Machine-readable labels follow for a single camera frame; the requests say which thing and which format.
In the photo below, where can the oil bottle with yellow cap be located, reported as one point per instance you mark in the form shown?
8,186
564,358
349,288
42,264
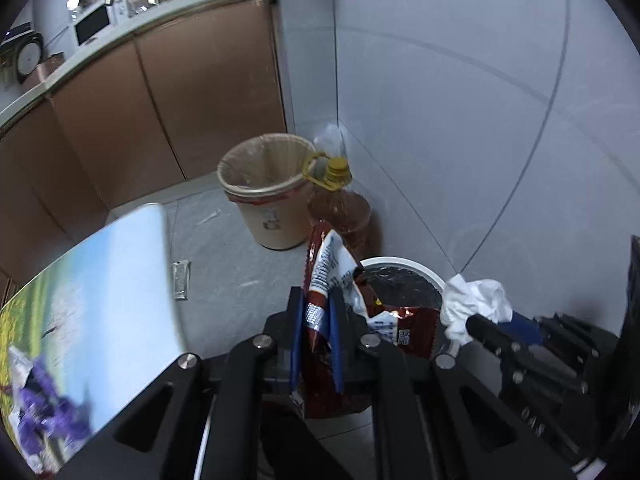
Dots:
340,210

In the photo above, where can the white microwave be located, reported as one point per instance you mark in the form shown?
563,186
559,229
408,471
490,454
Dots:
95,22

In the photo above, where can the landscape print table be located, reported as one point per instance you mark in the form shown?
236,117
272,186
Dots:
115,270

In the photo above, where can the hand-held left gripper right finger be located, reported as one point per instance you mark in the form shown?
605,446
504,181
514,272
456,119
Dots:
337,355

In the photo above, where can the white paper scrap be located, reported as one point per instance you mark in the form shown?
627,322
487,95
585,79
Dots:
207,219

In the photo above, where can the clear plastic bag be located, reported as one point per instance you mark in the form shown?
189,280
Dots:
330,135

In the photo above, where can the white trash bin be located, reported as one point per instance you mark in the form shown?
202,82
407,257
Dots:
410,285

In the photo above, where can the brown kitchen cabinets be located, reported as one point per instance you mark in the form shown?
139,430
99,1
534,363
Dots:
175,90

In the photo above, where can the white tissue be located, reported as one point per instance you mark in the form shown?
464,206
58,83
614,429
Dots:
475,295

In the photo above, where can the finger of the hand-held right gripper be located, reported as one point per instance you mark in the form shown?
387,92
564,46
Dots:
525,327
482,330

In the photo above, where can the round black clock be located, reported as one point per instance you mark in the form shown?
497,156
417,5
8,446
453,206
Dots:
29,57

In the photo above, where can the purple wrapper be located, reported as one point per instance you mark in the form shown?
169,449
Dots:
50,410

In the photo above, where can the silver wrapper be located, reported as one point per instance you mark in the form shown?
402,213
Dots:
181,280

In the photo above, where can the beige trash bin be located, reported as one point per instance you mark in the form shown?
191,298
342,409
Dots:
270,220

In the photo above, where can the red snack packet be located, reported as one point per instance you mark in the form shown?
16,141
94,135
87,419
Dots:
320,320

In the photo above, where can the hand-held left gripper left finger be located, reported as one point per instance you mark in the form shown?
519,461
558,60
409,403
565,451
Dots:
297,340

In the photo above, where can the white kitchen countertop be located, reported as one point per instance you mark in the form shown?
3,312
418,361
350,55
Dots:
150,22

